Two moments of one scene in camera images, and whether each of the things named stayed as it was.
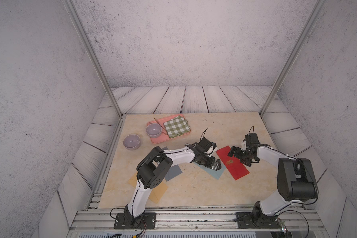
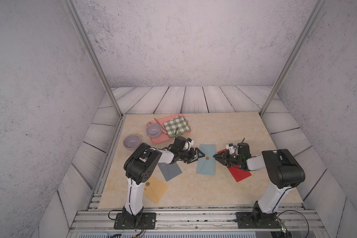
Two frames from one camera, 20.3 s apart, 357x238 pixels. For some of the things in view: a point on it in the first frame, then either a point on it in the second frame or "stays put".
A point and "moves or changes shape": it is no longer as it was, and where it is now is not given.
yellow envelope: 156,193 stays put
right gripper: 232,151 -> 223,158
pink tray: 164,136 stays put
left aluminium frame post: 74,12 stays put
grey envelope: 174,171 stays put
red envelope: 235,166 stays put
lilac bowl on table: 131,142 stays put
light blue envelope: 215,173 moves or changes shape
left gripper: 215,166 -> 193,157
